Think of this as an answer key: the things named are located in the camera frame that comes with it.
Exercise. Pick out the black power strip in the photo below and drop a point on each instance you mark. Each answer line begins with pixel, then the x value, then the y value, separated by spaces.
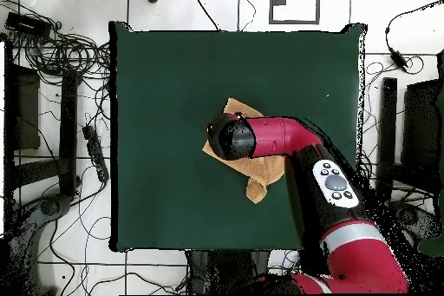
pixel 94 152

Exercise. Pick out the grey curved stand base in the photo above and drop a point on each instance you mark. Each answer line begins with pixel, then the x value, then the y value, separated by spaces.
pixel 412 218
pixel 52 207

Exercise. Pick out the black power adapter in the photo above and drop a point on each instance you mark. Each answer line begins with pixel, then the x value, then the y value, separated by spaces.
pixel 398 59

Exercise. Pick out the grey square floor frame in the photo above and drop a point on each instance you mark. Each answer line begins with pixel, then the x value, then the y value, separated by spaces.
pixel 295 22

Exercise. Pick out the black floor bar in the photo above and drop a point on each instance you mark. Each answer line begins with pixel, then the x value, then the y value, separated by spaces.
pixel 387 129
pixel 67 129

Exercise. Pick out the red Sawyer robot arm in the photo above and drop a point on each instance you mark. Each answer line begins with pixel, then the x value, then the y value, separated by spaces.
pixel 277 136

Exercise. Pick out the black rectangular box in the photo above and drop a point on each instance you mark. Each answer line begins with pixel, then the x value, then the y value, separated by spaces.
pixel 26 24

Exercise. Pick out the dark flat panel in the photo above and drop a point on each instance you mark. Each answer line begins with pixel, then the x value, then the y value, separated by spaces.
pixel 421 129
pixel 27 112

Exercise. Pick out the dark green table cloth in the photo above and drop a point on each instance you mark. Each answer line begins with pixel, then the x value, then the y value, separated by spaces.
pixel 166 101

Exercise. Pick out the tan terry towel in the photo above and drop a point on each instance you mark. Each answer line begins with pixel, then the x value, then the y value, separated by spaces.
pixel 263 174

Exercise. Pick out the black stand column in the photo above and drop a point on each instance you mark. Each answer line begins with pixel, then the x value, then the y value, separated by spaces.
pixel 225 271

